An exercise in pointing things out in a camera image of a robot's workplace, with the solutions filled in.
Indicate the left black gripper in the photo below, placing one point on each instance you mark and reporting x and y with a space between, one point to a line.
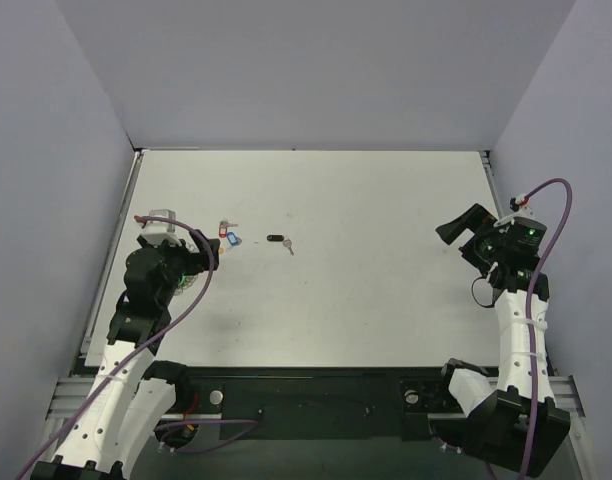
195 250

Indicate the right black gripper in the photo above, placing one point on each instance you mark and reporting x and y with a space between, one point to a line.
475 240

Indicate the metal keyring disc with rings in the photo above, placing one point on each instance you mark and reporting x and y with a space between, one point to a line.
187 280

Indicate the red tag key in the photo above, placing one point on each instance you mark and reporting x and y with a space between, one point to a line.
224 227

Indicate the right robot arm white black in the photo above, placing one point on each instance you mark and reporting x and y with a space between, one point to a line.
515 423

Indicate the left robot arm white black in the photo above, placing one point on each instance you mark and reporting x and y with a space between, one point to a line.
132 388

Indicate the blue tag key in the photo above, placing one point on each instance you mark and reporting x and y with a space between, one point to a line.
233 241

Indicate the black tag key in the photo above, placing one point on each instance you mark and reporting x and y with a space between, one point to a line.
283 240

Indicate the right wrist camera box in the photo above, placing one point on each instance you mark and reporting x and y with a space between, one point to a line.
519 205

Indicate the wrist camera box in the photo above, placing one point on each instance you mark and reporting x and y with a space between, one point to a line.
159 226
519 205

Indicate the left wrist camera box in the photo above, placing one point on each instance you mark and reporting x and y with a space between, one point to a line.
159 226

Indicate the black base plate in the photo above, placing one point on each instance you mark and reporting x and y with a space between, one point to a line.
408 403

